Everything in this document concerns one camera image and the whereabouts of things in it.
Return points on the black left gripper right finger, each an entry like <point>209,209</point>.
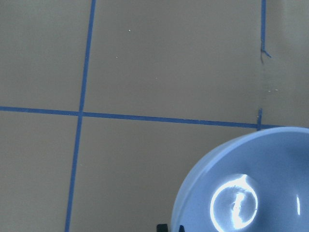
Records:
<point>181,229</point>

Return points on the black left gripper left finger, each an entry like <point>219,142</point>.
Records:
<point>162,228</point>

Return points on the blue bowl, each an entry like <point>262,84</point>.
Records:
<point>255,183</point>

